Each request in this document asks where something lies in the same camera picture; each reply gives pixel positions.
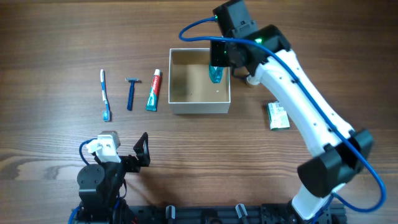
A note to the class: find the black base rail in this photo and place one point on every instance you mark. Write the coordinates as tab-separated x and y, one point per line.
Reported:
261	214

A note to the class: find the green white soap packet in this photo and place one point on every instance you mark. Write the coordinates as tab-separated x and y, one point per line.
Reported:
278	117

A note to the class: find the Colgate toothpaste tube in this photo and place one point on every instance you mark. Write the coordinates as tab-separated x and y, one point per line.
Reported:
154	91

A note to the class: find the blue white toothbrush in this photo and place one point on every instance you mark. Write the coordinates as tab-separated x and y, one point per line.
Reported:
106	112

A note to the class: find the blue disposable razor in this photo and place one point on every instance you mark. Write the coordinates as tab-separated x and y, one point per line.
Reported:
132	82

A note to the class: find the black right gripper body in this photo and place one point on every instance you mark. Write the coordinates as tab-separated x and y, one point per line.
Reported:
219	53

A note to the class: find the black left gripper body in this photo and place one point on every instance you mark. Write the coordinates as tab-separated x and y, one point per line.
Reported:
130	163

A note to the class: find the white lotion tube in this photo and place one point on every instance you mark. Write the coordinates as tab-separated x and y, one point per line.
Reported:
252	81

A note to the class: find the white cardboard box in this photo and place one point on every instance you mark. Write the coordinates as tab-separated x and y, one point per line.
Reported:
191	90

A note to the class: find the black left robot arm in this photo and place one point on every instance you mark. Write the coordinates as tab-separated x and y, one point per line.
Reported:
102	177

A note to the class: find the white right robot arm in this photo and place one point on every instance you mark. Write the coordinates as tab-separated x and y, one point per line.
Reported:
338	151

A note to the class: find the blue Listerine mouthwash bottle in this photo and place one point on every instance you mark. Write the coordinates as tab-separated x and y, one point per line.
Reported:
215	73

